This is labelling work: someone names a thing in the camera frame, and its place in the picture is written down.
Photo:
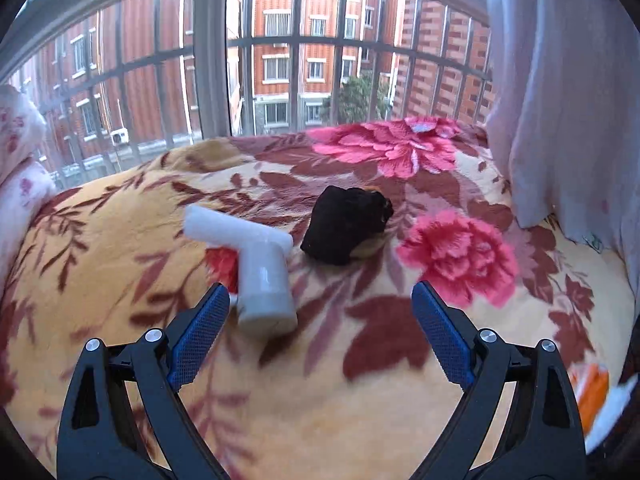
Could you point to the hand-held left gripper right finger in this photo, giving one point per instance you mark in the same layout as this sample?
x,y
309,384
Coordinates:
x,y
442,340

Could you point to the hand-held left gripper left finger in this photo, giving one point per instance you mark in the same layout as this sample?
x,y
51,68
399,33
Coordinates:
x,y
197,340

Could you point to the blackened banana peel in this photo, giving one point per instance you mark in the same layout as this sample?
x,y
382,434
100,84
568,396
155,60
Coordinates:
x,y
345,225

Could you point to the red white candy wrapper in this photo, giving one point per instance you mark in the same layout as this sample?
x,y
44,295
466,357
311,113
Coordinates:
x,y
222,267

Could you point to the white plastic pipe fitting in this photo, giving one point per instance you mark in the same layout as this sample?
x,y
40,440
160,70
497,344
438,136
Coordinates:
x,y
262,280

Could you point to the yellow floral fleece blanket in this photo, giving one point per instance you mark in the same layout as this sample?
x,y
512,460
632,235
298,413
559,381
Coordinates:
x,y
350,390

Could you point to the orange white plastic wrapper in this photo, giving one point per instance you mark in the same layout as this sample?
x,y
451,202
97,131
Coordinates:
x,y
595,400

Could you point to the white air conditioner unit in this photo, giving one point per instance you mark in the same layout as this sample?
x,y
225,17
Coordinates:
x,y
119,136

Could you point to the folded floral quilt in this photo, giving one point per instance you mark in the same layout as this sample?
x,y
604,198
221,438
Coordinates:
x,y
22,180

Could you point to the sheer white curtain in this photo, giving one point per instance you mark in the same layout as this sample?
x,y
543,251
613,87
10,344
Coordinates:
x,y
555,85

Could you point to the window with metal grille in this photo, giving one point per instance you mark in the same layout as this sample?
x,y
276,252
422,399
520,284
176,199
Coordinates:
x,y
210,55

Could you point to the red brick building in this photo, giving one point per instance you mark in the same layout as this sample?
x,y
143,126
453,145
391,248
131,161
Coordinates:
x,y
285,45

